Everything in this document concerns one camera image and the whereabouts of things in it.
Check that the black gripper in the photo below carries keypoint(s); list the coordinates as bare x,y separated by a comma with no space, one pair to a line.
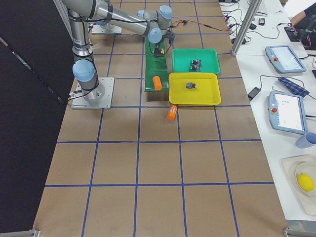
157,46

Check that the green push button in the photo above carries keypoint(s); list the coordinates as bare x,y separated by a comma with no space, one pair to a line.
195,62

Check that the plain orange cylinder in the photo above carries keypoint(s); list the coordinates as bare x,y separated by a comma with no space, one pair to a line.
157,83

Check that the yellow mushroom push button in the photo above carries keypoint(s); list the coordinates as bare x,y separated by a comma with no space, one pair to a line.
191,85

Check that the orange cylinder marked 4680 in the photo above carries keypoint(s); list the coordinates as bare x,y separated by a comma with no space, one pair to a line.
172,112

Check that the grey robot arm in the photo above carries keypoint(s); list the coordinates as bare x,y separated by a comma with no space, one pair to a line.
83,15

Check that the green plastic tray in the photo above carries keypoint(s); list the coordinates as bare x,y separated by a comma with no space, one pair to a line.
181,58

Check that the green conveyor belt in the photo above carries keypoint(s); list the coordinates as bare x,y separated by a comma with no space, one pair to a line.
155,66

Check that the yellow plastic tray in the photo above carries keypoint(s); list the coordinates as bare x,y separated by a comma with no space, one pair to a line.
207,92

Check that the black power adapter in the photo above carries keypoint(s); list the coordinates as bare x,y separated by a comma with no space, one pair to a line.
253,93

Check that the teach pendant tablet far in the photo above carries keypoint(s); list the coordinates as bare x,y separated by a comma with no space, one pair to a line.
284,59

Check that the teach pendant tablet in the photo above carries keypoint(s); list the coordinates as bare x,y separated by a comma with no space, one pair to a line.
286,112
284,59

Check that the teach pendant tablet near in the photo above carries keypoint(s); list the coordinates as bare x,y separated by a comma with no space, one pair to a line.
286,112

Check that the blue plaid cloth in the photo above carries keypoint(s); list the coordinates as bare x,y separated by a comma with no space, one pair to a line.
293,87

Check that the blue cup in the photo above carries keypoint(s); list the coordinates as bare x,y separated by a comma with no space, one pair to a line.
306,141

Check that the beige tray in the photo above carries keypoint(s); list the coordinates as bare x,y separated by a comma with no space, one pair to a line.
293,167

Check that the white bowl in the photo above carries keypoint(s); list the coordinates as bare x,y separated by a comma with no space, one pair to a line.
308,168

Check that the yellow lemon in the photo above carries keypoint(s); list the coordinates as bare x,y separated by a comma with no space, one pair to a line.
305,182

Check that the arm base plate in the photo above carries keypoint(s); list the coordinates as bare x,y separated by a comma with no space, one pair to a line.
106,30
99,98

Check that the aluminium frame post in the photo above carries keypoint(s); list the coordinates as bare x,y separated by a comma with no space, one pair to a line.
254,5

